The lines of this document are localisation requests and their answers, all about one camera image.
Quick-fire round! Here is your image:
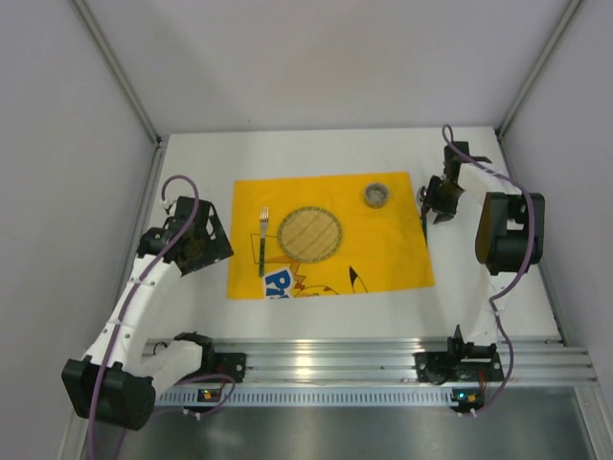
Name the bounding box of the yellow printed cloth placemat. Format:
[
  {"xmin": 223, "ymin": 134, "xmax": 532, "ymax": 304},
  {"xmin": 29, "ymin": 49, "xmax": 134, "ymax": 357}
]
[{"xmin": 227, "ymin": 172, "xmax": 435, "ymax": 300}]

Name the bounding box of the fork with teal handle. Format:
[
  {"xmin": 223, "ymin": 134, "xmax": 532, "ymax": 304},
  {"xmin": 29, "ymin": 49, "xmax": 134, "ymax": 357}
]
[{"xmin": 259, "ymin": 207, "xmax": 269, "ymax": 278}]

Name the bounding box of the round woven yellow plate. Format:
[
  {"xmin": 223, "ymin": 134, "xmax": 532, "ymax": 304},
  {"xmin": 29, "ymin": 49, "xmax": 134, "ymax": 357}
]
[{"xmin": 277, "ymin": 206, "xmax": 343, "ymax": 264}]

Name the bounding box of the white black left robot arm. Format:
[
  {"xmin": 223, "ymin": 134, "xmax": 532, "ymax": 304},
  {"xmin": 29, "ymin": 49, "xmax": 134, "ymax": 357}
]
[{"xmin": 61, "ymin": 196, "xmax": 233, "ymax": 430}]

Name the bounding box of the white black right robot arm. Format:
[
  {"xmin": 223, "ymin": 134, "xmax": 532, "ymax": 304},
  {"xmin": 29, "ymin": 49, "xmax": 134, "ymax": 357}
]
[{"xmin": 416, "ymin": 139, "xmax": 545, "ymax": 385}]

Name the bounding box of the aluminium frame post left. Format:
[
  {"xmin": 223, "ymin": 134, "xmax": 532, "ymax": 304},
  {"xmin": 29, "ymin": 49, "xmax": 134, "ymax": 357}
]
[{"xmin": 71, "ymin": 0, "xmax": 164, "ymax": 145}]

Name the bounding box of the aluminium frame post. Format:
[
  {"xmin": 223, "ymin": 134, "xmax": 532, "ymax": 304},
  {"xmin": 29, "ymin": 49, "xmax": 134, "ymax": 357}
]
[
  {"xmin": 494, "ymin": 0, "xmax": 585, "ymax": 142},
  {"xmin": 71, "ymin": 0, "xmax": 164, "ymax": 145}
]

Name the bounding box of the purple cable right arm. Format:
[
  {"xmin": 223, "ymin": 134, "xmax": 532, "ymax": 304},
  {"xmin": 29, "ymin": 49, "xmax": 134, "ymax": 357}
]
[{"xmin": 441, "ymin": 124, "xmax": 536, "ymax": 413}]

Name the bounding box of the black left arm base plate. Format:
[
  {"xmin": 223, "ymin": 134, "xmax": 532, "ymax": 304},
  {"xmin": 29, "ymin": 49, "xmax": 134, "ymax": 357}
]
[{"xmin": 202, "ymin": 352, "xmax": 247, "ymax": 383}]

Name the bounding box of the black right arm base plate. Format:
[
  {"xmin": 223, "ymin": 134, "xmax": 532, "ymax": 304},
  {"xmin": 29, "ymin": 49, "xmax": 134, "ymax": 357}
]
[{"xmin": 414, "ymin": 351, "xmax": 504, "ymax": 385}]

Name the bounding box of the slotted grey cable duct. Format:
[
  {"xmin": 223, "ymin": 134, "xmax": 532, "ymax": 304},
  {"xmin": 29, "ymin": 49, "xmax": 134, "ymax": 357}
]
[{"xmin": 156, "ymin": 387, "xmax": 483, "ymax": 407}]

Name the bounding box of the aluminium mounting rail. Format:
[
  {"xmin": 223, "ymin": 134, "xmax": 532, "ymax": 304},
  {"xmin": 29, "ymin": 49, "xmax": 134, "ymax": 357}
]
[{"xmin": 215, "ymin": 337, "xmax": 598, "ymax": 386}]

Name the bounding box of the aluminium frame post right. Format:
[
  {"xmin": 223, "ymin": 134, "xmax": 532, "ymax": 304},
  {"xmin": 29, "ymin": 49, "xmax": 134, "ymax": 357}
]
[{"xmin": 494, "ymin": 0, "xmax": 585, "ymax": 142}]

